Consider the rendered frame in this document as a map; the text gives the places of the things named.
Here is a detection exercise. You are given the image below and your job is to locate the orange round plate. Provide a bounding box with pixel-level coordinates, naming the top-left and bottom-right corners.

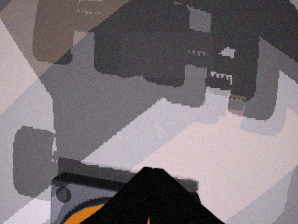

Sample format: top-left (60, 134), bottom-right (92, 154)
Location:
top-left (64, 201), bottom-right (106, 224)

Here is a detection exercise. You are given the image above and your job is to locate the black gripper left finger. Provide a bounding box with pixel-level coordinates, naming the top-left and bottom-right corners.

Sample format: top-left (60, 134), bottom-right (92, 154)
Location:
top-left (80, 167), bottom-right (156, 224)

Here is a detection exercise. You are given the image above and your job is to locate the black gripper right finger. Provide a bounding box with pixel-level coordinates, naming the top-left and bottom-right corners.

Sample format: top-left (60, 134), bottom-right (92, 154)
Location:
top-left (149, 168), bottom-right (225, 224)

